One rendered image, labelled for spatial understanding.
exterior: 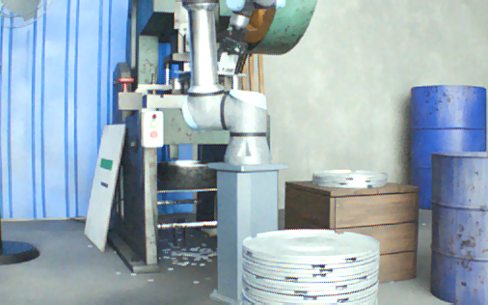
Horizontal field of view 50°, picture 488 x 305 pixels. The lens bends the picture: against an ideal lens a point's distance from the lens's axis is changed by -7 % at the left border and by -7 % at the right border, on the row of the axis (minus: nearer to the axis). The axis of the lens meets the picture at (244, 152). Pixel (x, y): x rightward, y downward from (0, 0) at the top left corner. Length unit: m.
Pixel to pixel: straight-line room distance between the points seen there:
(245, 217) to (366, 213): 0.48
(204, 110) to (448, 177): 0.80
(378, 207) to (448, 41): 3.12
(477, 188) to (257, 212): 0.69
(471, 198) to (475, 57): 3.49
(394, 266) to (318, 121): 2.19
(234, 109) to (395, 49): 2.95
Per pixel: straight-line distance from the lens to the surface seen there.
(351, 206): 1.96
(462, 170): 1.78
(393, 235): 2.07
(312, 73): 4.12
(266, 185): 1.74
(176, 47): 2.48
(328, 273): 1.09
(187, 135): 2.28
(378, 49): 4.46
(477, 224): 1.78
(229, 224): 1.75
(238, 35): 2.25
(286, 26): 2.47
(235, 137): 1.74
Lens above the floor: 0.55
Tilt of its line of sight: 2 degrees down
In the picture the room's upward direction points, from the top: straight up
